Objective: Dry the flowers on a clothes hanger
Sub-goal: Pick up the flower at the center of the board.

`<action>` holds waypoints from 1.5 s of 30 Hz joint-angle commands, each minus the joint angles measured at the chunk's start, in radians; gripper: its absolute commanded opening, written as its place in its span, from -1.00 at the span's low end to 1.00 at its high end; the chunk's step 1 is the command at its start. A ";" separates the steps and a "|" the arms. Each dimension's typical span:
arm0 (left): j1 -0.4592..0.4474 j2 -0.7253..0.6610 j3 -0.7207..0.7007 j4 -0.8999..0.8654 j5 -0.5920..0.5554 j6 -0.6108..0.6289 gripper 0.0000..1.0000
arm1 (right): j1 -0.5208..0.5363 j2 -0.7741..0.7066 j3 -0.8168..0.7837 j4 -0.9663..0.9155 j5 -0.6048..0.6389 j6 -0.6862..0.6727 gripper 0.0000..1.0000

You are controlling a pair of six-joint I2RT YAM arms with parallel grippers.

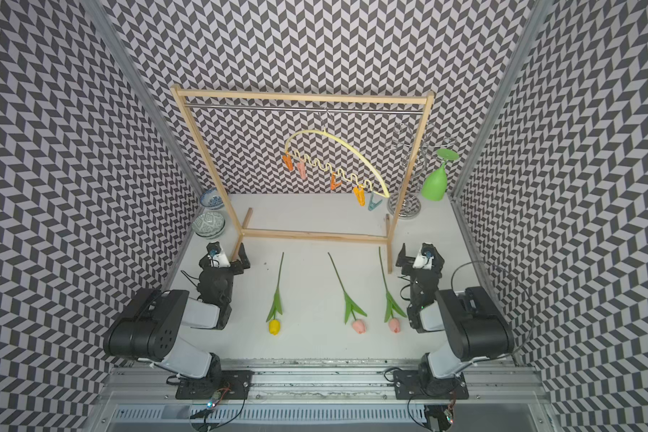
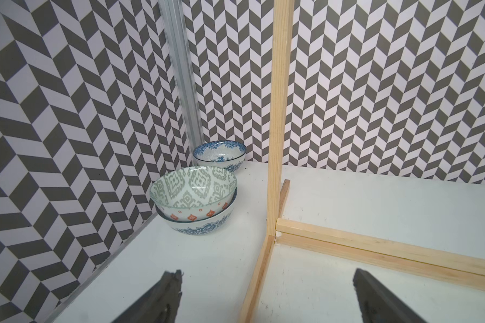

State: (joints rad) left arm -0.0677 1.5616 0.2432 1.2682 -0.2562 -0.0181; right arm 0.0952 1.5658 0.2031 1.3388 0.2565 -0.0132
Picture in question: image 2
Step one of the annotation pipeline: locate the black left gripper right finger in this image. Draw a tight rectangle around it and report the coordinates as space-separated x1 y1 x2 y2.
353 269 426 323

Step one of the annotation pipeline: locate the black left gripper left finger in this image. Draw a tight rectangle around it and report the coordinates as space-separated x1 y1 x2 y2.
113 270 183 323

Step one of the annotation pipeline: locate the blue rimmed bottom bowl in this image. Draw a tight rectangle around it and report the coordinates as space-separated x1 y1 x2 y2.
156 189 238 236

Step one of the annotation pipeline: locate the green patterned bowl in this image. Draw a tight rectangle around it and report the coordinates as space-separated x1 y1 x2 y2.
150 166 237 222

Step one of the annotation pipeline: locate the blue patterned small bowl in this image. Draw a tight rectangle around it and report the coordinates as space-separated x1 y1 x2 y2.
193 141 247 172

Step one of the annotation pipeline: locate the left aluminium corner profile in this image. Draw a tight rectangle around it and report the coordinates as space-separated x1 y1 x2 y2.
159 0 203 150

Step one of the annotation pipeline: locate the wooden clothes rack frame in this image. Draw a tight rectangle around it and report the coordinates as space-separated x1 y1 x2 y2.
238 1 485 322

